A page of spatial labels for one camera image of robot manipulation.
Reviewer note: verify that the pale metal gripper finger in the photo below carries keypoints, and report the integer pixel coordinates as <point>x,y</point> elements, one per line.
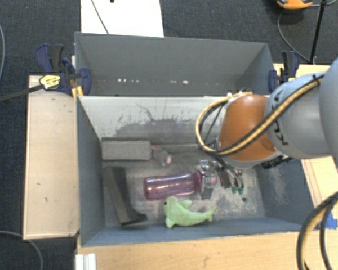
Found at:
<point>214,171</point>
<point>204,170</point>

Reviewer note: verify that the pink clear plastic bottle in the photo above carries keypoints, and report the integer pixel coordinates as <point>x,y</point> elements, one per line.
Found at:
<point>170,185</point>

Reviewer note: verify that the small grey pink toy mouse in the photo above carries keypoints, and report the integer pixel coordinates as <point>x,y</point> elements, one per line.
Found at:
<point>162,156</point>

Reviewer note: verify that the green toy dolphin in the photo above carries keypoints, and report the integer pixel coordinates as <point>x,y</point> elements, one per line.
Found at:
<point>183,214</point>

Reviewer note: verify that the grey foam block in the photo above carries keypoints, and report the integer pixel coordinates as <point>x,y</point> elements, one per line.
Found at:
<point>126,150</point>

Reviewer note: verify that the dark green flat block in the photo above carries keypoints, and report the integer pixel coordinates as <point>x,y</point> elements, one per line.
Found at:
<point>119,191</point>

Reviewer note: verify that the grey metal bin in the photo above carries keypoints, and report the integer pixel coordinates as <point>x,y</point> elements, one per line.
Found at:
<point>169,66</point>

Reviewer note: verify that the pale wood board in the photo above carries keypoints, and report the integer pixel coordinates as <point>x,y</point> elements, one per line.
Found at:
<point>52,162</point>

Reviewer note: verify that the black cylinder on white bracket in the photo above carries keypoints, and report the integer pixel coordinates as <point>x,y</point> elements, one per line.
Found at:
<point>273,163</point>

